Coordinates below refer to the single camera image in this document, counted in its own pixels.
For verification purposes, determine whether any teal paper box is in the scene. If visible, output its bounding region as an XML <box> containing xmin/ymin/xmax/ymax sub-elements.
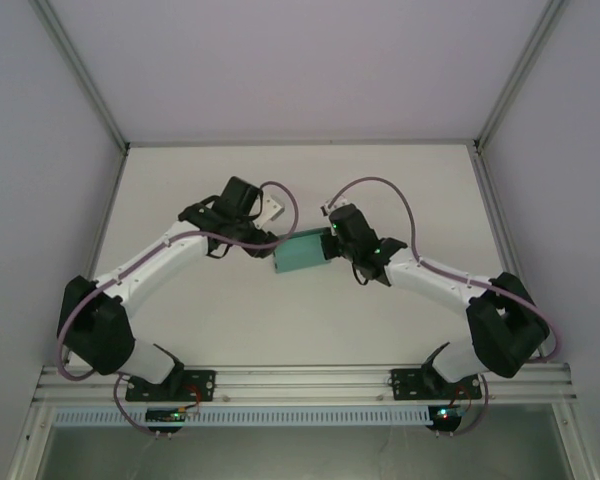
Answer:
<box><xmin>272</xmin><ymin>227</ymin><xmax>334</xmax><ymax>275</ymax></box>

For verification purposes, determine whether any small circuit board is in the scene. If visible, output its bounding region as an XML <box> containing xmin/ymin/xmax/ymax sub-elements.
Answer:
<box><xmin>432</xmin><ymin>405</ymin><xmax>469</xmax><ymax>422</ymax></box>
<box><xmin>145</xmin><ymin>407</ymin><xmax>187</xmax><ymax>425</ymax></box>

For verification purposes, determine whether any white wall socket plug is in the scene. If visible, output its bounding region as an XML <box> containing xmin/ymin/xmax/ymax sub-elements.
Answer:
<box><xmin>256</xmin><ymin>196</ymin><xmax>287</xmax><ymax>232</ymax></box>

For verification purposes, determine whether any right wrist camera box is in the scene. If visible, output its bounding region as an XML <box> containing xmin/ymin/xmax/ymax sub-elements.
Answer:
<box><xmin>319</xmin><ymin>196</ymin><xmax>349</xmax><ymax>217</ymax></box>

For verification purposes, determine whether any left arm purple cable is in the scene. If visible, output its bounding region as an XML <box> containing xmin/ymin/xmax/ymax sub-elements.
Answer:
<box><xmin>54</xmin><ymin>179</ymin><xmax>302</xmax><ymax>439</ymax></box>

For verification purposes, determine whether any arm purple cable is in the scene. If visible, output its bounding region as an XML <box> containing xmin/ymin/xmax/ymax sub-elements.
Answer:
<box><xmin>324</xmin><ymin>174</ymin><xmax>564</xmax><ymax>437</ymax></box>
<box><xmin>54</xmin><ymin>179</ymin><xmax>302</xmax><ymax>439</ymax></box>

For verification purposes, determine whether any left gripper thin black wire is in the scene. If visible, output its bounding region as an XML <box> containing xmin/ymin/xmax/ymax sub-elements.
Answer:
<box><xmin>203</xmin><ymin>238</ymin><xmax>234</xmax><ymax>261</ymax></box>

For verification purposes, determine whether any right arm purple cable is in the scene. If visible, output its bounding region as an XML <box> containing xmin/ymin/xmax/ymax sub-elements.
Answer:
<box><xmin>324</xmin><ymin>174</ymin><xmax>564</xmax><ymax>437</ymax></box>

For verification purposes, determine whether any aluminium table side rail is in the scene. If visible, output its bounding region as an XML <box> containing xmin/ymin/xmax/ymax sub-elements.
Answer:
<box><xmin>59</xmin><ymin>144</ymin><xmax>131</xmax><ymax>366</ymax></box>
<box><xmin>470</xmin><ymin>147</ymin><xmax>549</xmax><ymax>362</ymax></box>

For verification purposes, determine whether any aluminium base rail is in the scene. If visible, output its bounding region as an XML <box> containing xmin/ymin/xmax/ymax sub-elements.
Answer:
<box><xmin>32</xmin><ymin>363</ymin><xmax>579</xmax><ymax>404</ymax></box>

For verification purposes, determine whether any white slotted cable duct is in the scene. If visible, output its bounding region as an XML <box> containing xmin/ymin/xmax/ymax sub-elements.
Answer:
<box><xmin>52</xmin><ymin>405</ymin><xmax>431</xmax><ymax>428</ymax></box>

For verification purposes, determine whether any aluminium frame post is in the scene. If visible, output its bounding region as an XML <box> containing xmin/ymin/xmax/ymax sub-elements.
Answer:
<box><xmin>28</xmin><ymin>0</ymin><xmax>131</xmax><ymax>150</ymax></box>
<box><xmin>473</xmin><ymin>0</ymin><xmax>569</xmax><ymax>149</ymax></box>

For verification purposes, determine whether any aluminium frame leg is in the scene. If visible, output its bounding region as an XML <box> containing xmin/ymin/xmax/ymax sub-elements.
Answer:
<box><xmin>5</xmin><ymin>403</ymin><xmax>50</xmax><ymax>480</ymax></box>
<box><xmin>551</xmin><ymin>402</ymin><xmax>600</xmax><ymax>480</ymax></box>

